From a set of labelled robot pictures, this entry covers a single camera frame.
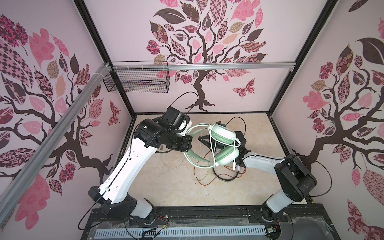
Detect black wire mesh basket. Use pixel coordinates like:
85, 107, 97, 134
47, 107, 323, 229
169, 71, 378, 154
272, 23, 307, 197
103, 60, 171, 93

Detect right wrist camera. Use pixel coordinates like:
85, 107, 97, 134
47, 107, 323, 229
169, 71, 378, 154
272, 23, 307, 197
215, 121, 227, 128

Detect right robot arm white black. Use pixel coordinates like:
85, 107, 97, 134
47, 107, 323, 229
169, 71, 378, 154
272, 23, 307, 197
235, 131, 317, 222

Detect mint green headphone cable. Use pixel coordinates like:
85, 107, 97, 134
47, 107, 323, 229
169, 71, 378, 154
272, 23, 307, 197
161, 125, 241, 172

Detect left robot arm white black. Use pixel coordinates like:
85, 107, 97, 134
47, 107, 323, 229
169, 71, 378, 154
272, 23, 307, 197
89, 107, 192, 223

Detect rear aluminium rail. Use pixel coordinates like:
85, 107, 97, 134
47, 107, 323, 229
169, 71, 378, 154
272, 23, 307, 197
112, 62, 296, 72

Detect left aluminium rail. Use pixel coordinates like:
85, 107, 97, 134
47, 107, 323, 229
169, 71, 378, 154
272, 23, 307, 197
1, 63, 111, 224

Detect mint green headphones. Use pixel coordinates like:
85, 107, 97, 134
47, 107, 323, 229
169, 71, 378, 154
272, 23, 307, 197
184, 124, 241, 170

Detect white slotted cable duct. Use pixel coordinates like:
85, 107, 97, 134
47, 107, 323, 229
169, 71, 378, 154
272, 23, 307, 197
92, 226, 266, 240

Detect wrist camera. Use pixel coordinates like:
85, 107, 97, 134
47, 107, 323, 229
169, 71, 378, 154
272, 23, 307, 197
215, 121, 227, 128
176, 115, 192, 133

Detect aluminium rail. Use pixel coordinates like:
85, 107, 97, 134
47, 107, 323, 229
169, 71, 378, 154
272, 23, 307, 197
112, 62, 296, 72
1, 63, 111, 224

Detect red headphone cable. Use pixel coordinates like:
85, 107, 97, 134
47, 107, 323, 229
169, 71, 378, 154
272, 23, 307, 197
193, 149, 247, 187

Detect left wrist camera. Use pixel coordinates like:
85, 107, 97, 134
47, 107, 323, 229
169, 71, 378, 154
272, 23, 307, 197
176, 115, 192, 133

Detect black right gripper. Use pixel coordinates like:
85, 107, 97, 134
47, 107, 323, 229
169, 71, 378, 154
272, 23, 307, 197
199, 134, 238, 155

